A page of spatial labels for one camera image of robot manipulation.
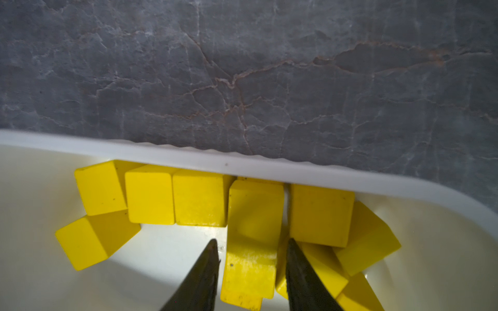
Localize long yellow block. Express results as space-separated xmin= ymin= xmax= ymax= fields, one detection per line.
xmin=220 ymin=180 xmax=285 ymax=310

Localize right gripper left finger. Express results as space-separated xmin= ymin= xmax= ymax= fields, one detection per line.
xmin=160 ymin=238 xmax=220 ymax=311

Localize white plastic bin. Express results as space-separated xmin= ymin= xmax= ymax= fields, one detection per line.
xmin=1 ymin=130 xmax=497 ymax=310

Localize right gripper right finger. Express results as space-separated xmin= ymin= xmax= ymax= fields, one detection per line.
xmin=285 ymin=238 xmax=344 ymax=311

